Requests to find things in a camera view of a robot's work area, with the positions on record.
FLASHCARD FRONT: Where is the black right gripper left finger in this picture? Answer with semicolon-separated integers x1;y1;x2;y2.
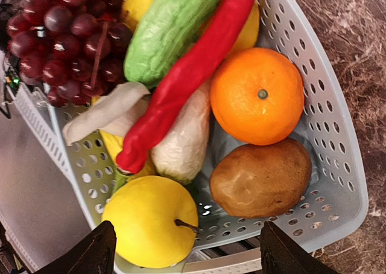
37;221;116;274

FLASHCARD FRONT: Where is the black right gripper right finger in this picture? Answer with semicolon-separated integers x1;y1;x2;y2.
260;221;336;274

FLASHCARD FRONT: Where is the orange fruit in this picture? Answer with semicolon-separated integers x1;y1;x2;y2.
210;48;305;145

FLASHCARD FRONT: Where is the green cucumber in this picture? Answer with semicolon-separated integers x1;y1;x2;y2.
124;0;220;89

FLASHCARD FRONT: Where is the yellow lemon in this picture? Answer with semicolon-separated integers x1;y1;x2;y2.
102;176;198;269

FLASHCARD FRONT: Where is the light blue plastic basket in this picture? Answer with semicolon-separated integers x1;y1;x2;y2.
48;0;370;274

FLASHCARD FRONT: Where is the brown potato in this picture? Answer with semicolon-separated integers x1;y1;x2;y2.
209;138;312;218

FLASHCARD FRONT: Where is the red chili pepper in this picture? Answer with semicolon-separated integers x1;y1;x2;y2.
116;0;255;174

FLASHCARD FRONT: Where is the yellow corn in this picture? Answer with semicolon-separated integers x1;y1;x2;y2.
99;130;157;194

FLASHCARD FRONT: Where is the white garlic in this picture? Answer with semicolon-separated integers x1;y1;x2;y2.
62;82;210;185

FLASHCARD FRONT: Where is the purple grape bunch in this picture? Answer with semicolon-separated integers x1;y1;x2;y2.
1;0;132;107

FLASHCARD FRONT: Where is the yellow banana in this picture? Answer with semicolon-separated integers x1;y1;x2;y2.
226;2;260;59

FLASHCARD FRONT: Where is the yellow mango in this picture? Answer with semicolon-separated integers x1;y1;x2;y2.
121;0;154;33

